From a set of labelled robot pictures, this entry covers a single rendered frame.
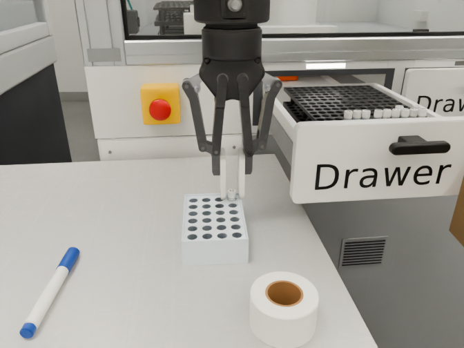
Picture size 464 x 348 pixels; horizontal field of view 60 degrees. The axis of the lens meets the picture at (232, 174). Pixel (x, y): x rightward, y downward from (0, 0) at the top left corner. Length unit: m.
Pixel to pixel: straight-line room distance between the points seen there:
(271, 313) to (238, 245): 0.13
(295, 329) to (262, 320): 0.03
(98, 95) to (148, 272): 0.42
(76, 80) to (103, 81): 3.59
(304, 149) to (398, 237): 0.63
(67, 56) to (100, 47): 3.58
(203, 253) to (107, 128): 0.42
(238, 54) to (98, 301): 0.33
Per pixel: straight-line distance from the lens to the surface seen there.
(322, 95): 0.77
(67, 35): 4.36
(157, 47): 0.80
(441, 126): 0.58
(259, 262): 0.53
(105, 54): 0.81
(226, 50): 0.49
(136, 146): 0.86
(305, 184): 0.53
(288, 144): 0.62
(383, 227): 1.07
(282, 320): 0.41
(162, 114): 0.75
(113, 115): 0.84
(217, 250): 0.51
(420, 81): 0.93
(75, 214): 0.67
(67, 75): 4.44
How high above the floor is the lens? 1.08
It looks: 25 degrees down
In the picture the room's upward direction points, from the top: straight up
